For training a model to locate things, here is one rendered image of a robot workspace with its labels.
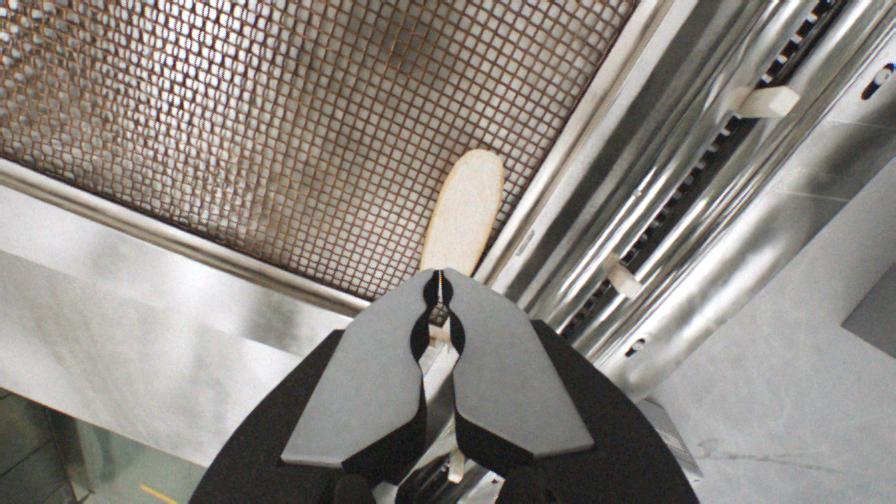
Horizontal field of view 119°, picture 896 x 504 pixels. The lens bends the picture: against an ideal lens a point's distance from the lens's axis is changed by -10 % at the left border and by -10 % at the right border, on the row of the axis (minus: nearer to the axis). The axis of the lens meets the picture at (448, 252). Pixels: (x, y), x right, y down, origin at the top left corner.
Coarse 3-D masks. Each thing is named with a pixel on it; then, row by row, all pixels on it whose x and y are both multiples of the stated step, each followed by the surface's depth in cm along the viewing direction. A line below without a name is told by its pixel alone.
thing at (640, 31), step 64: (128, 0) 13; (192, 0) 13; (256, 0) 13; (320, 0) 13; (384, 0) 13; (576, 0) 13; (640, 0) 13; (0, 64) 14; (320, 64) 14; (384, 64) 15; (0, 128) 15; (256, 128) 16; (512, 128) 16; (576, 128) 16; (64, 192) 17; (192, 192) 17; (320, 192) 18; (192, 256) 18; (256, 256) 19; (320, 256) 19; (384, 256) 20; (512, 256) 18; (448, 320) 22
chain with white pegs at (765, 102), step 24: (816, 24) 16; (792, 48) 17; (768, 72) 18; (768, 96) 16; (792, 96) 15; (744, 120) 19; (720, 144) 20; (696, 168) 20; (648, 240) 23; (624, 264) 24; (600, 288) 25; (624, 288) 21; (456, 456) 34; (432, 480) 38; (456, 480) 32
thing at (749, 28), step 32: (768, 0) 15; (736, 32) 16; (736, 64) 16; (704, 96) 17; (672, 128) 18; (640, 160) 20; (640, 192) 19; (608, 224) 20; (576, 256) 22; (544, 320) 24; (448, 416) 32
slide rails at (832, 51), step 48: (816, 0) 15; (864, 0) 15; (768, 48) 16; (816, 48) 16; (720, 96) 18; (816, 96) 17; (768, 144) 18; (672, 192) 20; (720, 192) 20; (624, 240) 22; (672, 240) 21; (576, 288) 24
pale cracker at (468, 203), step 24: (456, 168) 16; (480, 168) 16; (456, 192) 17; (480, 192) 17; (432, 216) 18; (456, 216) 17; (480, 216) 17; (432, 240) 18; (456, 240) 18; (480, 240) 18; (432, 264) 19; (456, 264) 19
